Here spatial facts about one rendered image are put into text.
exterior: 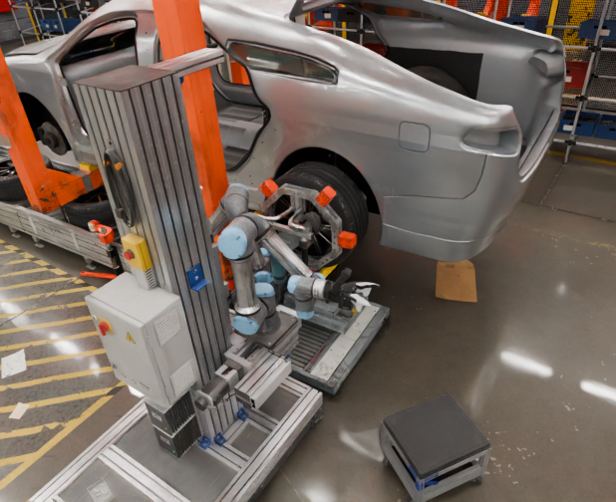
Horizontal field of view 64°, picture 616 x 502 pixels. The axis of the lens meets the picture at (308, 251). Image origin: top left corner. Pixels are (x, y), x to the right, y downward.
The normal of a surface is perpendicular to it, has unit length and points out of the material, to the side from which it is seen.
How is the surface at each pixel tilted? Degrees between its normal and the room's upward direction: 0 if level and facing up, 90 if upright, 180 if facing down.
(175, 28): 90
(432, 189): 90
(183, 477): 0
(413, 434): 0
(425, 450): 0
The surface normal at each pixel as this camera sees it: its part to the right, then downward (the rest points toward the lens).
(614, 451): -0.05, -0.83
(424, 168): -0.52, 0.51
